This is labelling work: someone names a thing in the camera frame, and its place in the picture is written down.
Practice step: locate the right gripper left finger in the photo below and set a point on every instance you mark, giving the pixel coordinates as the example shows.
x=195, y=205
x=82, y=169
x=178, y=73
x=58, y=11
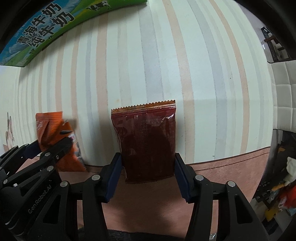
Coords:
x=97, y=189

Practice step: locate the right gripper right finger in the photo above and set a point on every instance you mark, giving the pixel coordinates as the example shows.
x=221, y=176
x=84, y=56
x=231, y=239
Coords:
x=236, y=218

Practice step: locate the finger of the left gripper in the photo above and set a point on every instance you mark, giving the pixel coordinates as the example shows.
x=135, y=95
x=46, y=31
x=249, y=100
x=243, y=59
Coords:
x=16, y=156
x=50, y=157

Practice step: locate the orange snack packet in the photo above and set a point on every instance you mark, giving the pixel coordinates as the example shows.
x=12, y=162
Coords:
x=51, y=128

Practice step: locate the dark red snack packet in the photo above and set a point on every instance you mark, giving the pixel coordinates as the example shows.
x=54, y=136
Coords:
x=146, y=135

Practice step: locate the open cardboard milk box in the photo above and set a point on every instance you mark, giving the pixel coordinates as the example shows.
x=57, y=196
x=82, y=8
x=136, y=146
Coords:
x=28, y=27

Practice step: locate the white quilted chair right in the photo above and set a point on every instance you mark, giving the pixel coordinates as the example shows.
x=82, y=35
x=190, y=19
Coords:
x=283, y=84

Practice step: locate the dark wooden chair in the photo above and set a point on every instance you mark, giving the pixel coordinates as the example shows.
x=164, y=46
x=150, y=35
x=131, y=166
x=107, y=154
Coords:
x=277, y=52

